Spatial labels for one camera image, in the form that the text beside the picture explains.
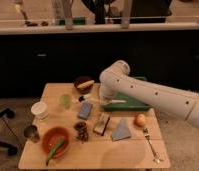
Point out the green chili pepper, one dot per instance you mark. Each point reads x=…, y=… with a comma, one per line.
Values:
x=53, y=150

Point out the white stacked cups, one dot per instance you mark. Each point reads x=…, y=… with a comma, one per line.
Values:
x=39, y=110

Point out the dark brown bowl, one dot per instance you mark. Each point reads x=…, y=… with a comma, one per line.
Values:
x=80, y=80

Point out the dark grape bunch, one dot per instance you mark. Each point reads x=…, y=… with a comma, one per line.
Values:
x=81, y=128

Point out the green translucent cup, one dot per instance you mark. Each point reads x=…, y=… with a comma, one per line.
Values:
x=66, y=101

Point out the green plastic tray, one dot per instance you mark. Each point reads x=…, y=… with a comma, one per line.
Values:
x=128, y=104

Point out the wooden table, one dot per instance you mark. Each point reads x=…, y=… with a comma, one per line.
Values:
x=99, y=152

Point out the brown wooden block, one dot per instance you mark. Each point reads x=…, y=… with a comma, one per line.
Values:
x=101, y=124

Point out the metal cup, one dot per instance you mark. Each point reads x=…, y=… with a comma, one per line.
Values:
x=31, y=133

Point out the blue sponge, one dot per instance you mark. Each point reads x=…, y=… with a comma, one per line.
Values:
x=85, y=110

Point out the yellow corn cob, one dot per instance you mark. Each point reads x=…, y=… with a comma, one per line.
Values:
x=85, y=84

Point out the orange bowl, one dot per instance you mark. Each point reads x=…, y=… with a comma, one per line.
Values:
x=52, y=137

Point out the orange fruit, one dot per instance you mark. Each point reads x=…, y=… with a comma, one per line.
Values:
x=140, y=120

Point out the grey triangular cloth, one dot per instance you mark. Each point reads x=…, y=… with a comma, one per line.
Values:
x=121, y=131

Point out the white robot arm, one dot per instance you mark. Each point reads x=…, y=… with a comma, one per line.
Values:
x=180, y=103

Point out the metal fork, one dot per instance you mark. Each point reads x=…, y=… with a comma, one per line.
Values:
x=156, y=157

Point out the white handled brush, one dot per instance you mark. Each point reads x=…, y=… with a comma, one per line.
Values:
x=104, y=102

